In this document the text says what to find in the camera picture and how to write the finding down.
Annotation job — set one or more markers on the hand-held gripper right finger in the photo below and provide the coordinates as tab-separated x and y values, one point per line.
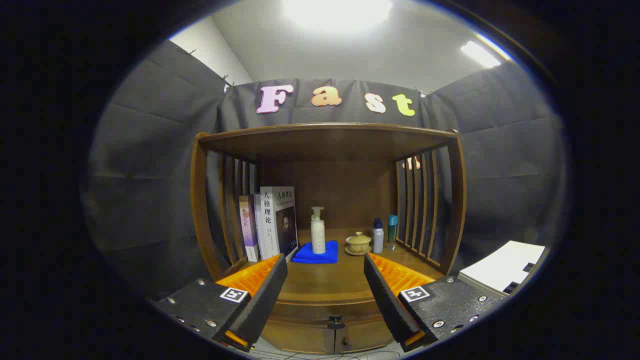
390	300

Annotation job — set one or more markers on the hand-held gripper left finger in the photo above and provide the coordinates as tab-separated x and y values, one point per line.
262	300

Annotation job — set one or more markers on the brown wooden drawer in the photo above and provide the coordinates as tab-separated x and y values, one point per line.
310	311

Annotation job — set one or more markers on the black drawer knob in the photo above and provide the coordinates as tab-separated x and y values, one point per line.
335	319

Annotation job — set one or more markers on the wooden countertop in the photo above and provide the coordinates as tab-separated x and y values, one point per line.
325	280

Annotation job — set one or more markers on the white drawer unit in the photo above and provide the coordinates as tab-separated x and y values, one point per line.
500	265

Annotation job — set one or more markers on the brown wooden cabinet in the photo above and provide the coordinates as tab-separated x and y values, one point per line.
330	145

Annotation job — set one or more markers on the beige saucer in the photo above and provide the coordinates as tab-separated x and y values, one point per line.
358	253

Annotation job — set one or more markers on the white bottle dark blue cap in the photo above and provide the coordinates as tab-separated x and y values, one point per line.
378	237

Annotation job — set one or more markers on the folded blue cloth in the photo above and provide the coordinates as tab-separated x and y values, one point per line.
310	257

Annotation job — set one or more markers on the beige lidded teacup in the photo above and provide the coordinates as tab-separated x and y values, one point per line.
358	241

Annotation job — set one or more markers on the teal clear bottle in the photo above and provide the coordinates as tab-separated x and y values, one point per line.
392	230

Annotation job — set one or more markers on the purple and white book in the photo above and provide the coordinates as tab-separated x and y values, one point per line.
248	230

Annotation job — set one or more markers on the large white portrait book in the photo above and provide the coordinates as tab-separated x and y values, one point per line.
280	225

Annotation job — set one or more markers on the thin white book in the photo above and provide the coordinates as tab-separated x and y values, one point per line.
258	220

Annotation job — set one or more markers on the white pump bottle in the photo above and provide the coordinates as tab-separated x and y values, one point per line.
318	237

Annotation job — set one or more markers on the ceiling light strip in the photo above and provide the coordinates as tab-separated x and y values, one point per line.
480	54

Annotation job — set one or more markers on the large ceiling lamp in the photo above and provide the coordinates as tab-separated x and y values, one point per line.
337	12

